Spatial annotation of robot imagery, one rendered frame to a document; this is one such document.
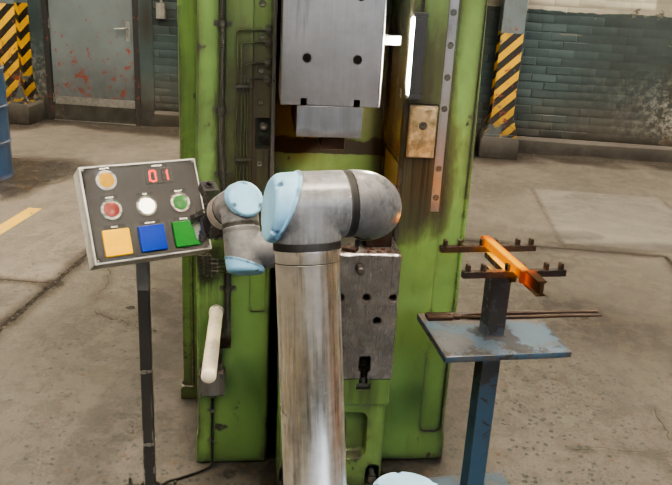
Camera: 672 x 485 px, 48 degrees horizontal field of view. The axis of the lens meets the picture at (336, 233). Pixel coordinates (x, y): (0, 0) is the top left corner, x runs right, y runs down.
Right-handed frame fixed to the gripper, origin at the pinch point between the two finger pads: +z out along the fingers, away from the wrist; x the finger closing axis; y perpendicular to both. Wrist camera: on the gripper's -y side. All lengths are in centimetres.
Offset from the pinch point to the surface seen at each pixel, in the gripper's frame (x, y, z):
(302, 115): 37.0, -27.5, -5.3
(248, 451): 30, 74, 75
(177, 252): -3.5, 5.9, 11.1
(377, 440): 62, 77, 35
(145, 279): -9.2, 10.2, 28.8
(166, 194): -3.6, -11.3, 11.1
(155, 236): -9.2, 0.6, 10.3
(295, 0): 34, -57, -21
